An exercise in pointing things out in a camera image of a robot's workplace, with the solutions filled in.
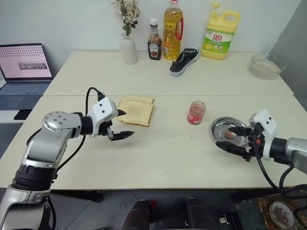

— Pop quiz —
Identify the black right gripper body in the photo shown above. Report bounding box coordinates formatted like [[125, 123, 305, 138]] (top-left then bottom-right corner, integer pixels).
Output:
[[244, 122, 265, 163]]

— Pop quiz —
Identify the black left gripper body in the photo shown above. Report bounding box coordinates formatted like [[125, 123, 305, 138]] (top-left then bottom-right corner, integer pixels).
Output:
[[97, 119, 114, 141]]

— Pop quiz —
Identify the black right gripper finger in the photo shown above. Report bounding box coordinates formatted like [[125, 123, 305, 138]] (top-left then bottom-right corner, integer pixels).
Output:
[[228, 126, 253, 138], [215, 141, 248, 157]]

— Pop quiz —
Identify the toasted white bread slice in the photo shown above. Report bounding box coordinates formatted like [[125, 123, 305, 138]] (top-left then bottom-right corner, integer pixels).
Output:
[[117, 100, 154, 127]]

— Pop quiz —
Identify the glass jam jar red label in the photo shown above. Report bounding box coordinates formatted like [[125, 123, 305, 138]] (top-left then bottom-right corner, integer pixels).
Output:
[[187, 101, 207, 126]]

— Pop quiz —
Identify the shiny metal plate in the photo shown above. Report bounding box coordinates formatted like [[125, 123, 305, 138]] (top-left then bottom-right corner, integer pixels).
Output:
[[210, 116, 250, 147]]

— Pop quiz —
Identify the white ceramic vase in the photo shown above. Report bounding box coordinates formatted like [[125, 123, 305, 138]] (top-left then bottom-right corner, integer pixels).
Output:
[[119, 32, 138, 65]]

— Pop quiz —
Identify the brown wooden tray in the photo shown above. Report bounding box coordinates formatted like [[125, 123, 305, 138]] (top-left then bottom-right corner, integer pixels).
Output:
[[257, 193, 307, 230]]

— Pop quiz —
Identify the clear glass bowl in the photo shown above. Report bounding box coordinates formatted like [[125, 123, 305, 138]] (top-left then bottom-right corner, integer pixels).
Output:
[[248, 53, 288, 81]]

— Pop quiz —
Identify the small glass dish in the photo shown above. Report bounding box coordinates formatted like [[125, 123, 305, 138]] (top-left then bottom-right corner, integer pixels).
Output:
[[268, 200, 295, 227]]

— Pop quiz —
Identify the dark rounded shape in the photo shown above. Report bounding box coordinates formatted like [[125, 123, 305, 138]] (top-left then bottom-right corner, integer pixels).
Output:
[[124, 199, 151, 230], [185, 197, 218, 230]]

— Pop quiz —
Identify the ketchup bottle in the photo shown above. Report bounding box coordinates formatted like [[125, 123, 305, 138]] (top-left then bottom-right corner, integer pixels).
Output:
[[147, 18, 163, 61]]

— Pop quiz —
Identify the black white canvas sneaker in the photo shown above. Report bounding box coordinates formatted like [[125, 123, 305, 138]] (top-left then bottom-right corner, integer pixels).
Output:
[[169, 46, 200, 78]]

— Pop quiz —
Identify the cooking oil bottle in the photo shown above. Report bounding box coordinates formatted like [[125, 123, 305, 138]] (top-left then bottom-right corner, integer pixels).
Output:
[[163, 0, 184, 61]]

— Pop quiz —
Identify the open laptop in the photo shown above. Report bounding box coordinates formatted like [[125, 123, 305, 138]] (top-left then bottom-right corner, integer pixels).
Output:
[[0, 43, 54, 111]]

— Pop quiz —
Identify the dried flower bunch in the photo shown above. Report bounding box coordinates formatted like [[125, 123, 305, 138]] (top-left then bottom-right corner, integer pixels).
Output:
[[109, 0, 141, 37]]

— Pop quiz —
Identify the yellow detergent jug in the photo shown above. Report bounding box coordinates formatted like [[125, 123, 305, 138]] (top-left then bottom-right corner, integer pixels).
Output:
[[201, 2, 241, 61]]

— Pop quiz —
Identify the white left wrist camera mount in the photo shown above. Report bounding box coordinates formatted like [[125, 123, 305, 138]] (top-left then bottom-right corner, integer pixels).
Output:
[[89, 97, 119, 138]]

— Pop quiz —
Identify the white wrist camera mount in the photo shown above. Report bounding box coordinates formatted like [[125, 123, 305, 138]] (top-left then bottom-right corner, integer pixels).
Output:
[[248, 109, 278, 161], [89, 97, 119, 138]]

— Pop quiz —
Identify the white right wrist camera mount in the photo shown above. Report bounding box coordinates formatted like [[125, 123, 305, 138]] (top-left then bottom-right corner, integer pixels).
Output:
[[248, 109, 278, 161]]

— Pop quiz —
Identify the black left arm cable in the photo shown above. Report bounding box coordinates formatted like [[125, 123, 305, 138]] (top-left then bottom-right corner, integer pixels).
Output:
[[54, 87, 106, 173]]

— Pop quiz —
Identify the black table frame bar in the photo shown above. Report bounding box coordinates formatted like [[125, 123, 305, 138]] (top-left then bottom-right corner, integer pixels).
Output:
[[49, 189, 104, 204], [230, 188, 277, 205]]

